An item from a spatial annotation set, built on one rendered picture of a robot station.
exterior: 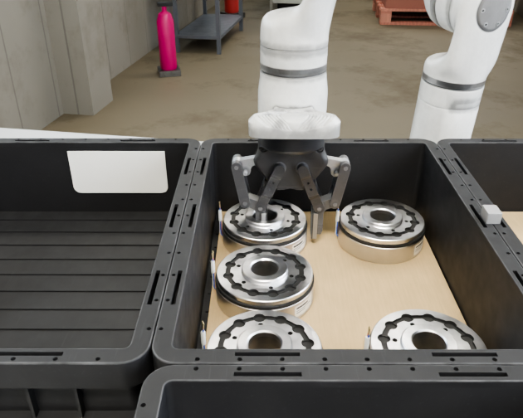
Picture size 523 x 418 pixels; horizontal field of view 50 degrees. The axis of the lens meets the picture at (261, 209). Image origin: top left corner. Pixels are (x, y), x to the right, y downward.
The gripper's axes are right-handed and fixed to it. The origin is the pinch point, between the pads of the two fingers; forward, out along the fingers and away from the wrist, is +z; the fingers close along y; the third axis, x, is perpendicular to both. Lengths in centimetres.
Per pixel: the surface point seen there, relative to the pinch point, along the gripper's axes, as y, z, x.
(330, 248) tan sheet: -5.1, 2.3, 1.6
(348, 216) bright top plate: -7.3, -0.5, -1.2
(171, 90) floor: 72, 83, -322
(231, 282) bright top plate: 6.3, -0.6, 12.5
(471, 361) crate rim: -11.5, -7.5, 30.4
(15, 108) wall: 139, 64, -227
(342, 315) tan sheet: -5.2, 2.4, 14.0
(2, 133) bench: 67, 15, -67
